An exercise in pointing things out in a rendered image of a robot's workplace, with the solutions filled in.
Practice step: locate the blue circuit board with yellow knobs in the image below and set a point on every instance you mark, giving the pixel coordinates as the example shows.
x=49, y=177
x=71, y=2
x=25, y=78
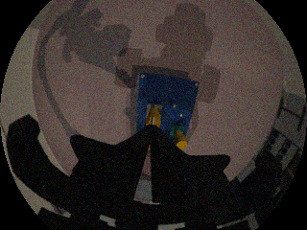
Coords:
x=166, y=102

